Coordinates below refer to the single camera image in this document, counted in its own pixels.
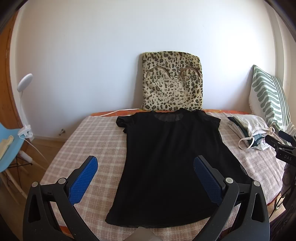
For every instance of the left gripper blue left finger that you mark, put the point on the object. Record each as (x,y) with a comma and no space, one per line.
(39,220)

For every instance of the orange floral bed sheet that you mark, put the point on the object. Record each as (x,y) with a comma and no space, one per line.
(124,112)

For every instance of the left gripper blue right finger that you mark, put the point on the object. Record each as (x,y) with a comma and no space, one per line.
(251,222)

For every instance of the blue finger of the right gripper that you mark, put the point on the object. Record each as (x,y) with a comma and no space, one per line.
(289,138)
(277,145)

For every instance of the green striped white pillow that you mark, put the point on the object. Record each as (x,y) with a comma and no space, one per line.
(267,100)

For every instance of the black short-sleeved top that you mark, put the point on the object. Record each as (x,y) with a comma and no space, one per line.
(159,187)

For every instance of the light blue chair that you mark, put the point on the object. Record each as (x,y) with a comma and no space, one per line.
(13,158)

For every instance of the stack of folded clothes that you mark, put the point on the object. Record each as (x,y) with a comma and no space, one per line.
(251,130)

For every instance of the leopard print cushion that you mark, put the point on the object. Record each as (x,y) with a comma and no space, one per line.
(171,80)

